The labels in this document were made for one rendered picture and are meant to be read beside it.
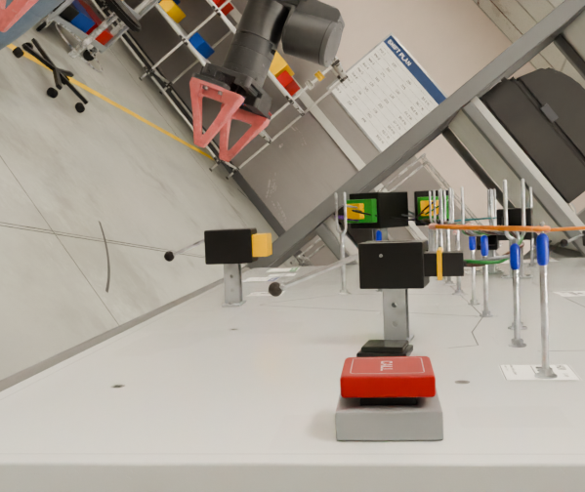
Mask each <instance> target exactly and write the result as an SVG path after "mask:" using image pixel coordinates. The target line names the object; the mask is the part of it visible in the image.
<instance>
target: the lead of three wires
mask: <svg viewBox="0 0 585 492"><path fill-rule="evenodd" d="M512 235H513V236H514V237H515V238H516V239H517V244H518V245H519V246H520V251H521V248H522V247H523V246H524V242H523V236H522V235H520V233H519V232H518V231H516V232H513V233H512ZM509 259H510V251H509V252H507V253H505V254H503V255H501V256H497V257H491V258H484V259H479V260H464V261H467V267H483V266H487V265H496V264H501V263H504V262H506V261H508V260H509Z"/></svg>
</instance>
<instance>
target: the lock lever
mask: <svg viewBox="0 0 585 492"><path fill-rule="evenodd" d="M356 259H358V253H356V254H353V255H351V256H349V257H347V258H345V259H343V260H341V261H338V262H336V263H333V264H331V265H329V266H325V267H322V268H320V269H317V270H315V271H312V272H310V273H307V274H305V275H302V276H300V277H297V278H295V279H292V280H290V281H287V282H283V281H282V282H281V283H280V286H279V288H280V289H281V291H284V290H285V288H287V287H290V286H292V285H295V284H297V283H300V282H302V281H305V280H307V279H310V278H312V277H315V276H317V275H320V274H322V273H325V272H327V271H329V270H331V269H334V268H336V267H340V266H342V265H345V264H347V263H349V262H351V261H354V260H356Z"/></svg>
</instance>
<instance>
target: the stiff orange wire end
mask: <svg viewBox="0 0 585 492"><path fill-rule="evenodd" d="M425 227H428V228H429V229H438V228H440V229H472V230H505V231H548V230H551V228H550V227H549V226H547V225H544V226H540V225H538V226H524V225H438V224H429V225H425Z"/></svg>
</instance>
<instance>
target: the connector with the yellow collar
mask: <svg viewBox="0 0 585 492"><path fill-rule="evenodd" d="M441 264H442V276H464V267H466V266H467V261H464V251H442V253H441ZM424 276H438V265H437V251H425V252H424Z"/></svg>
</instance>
